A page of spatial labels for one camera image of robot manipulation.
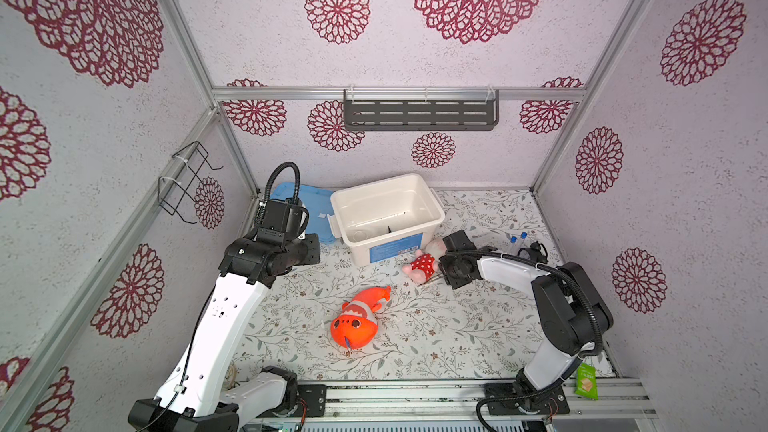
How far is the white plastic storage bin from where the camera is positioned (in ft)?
2.98

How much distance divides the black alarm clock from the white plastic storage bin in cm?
31

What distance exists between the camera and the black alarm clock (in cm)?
92
